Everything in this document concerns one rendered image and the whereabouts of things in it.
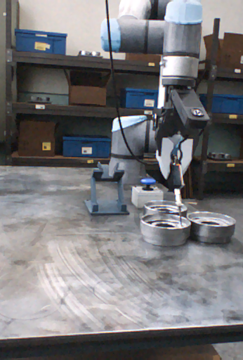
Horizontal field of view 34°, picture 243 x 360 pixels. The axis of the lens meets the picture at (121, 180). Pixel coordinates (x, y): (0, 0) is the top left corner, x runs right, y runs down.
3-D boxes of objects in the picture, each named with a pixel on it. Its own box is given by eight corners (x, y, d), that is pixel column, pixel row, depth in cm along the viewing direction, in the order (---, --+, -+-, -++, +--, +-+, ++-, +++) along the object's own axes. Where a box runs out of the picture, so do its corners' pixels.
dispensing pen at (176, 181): (178, 223, 81) (168, 149, 87) (171, 229, 85) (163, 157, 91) (188, 223, 81) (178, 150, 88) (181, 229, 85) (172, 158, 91)
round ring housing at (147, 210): (147, 228, 91) (148, 211, 90) (138, 215, 101) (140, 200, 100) (192, 229, 92) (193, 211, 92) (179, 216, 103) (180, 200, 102)
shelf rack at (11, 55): (178, 200, 459) (194, 15, 420) (4, 200, 420) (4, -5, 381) (163, 189, 514) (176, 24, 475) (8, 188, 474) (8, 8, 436)
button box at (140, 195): (162, 208, 109) (163, 190, 108) (137, 208, 108) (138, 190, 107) (154, 201, 117) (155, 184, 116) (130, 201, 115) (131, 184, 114)
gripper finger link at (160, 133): (171, 157, 88) (178, 117, 86) (173, 158, 86) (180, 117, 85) (150, 155, 87) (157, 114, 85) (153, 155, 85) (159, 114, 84)
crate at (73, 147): (106, 154, 478) (107, 135, 474) (109, 159, 442) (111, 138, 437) (62, 152, 470) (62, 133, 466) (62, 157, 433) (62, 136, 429)
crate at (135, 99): (161, 110, 482) (162, 91, 478) (171, 111, 446) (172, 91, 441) (118, 107, 472) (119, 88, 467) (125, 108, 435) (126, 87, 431)
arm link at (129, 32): (121, -20, 129) (99, 13, 88) (156, -18, 128) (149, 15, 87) (121, 18, 135) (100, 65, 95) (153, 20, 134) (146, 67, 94)
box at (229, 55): (260, 71, 458) (264, 36, 450) (214, 67, 441) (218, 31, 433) (239, 72, 496) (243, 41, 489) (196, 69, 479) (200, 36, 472)
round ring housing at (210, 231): (244, 240, 87) (246, 221, 86) (209, 247, 81) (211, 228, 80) (208, 226, 95) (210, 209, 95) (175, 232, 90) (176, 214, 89)
